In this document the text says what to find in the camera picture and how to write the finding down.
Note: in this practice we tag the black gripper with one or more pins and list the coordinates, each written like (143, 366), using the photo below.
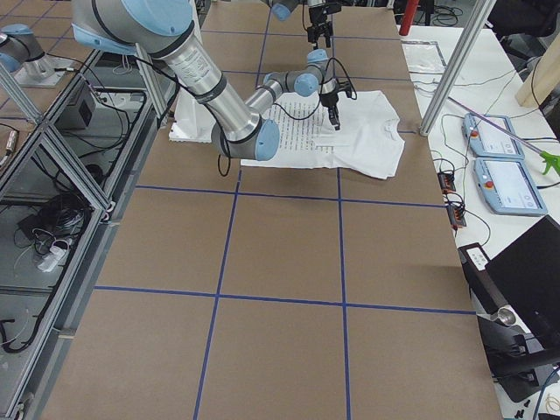
(328, 99)
(316, 18)

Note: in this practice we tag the white long-sleeve printed shirt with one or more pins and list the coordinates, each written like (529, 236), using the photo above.
(367, 141)

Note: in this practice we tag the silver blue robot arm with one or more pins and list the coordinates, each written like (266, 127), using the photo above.
(165, 30)
(282, 10)

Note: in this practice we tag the red cylinder object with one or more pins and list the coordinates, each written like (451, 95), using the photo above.
(408, 17)

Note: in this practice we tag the plastic bag with paper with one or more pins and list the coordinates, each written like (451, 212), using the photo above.
(424, 57)

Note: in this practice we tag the orange black adapter box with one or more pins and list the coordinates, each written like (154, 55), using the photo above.
(456, 215)
(446, 181)

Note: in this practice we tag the upper blue teach pendant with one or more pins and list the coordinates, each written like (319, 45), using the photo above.
(485, 141)

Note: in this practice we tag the blue teach pendant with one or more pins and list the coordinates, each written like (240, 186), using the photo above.
(507, 187)
(485, 141)

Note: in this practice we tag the lower blue teach pendant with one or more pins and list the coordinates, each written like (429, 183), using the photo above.
(507, 187)

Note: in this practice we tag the metal reacher grabber tool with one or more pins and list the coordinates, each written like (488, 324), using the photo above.
(551, 161)

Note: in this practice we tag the black laptop computer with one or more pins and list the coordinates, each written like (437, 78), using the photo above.
(519, 292)

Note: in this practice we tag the white power strip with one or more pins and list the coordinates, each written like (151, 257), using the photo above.
(50, 261)

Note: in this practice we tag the grey aluminium frame post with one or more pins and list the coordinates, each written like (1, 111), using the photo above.
(466, 41)

